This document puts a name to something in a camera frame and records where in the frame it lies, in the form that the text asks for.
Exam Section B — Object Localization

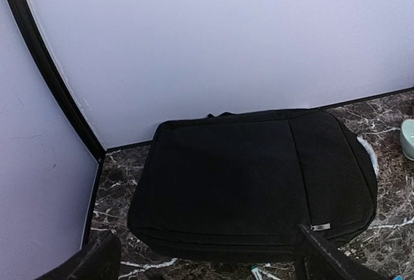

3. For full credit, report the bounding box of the black student bag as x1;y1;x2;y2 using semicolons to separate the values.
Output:
127;109;377;263

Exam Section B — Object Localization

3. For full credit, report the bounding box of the pale green ceramic bowl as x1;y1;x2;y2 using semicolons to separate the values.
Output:
400;119;414;160

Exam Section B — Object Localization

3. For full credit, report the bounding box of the green white marker pen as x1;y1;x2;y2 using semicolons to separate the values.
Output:
251;266;280;280

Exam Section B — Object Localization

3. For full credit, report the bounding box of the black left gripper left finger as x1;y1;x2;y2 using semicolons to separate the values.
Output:
38;233;121;280

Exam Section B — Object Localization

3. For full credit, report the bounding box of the left black corner post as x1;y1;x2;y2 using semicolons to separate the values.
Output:
0;0;105;162

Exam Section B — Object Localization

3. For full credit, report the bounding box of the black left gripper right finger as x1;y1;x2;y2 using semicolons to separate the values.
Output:
292;224;393;279

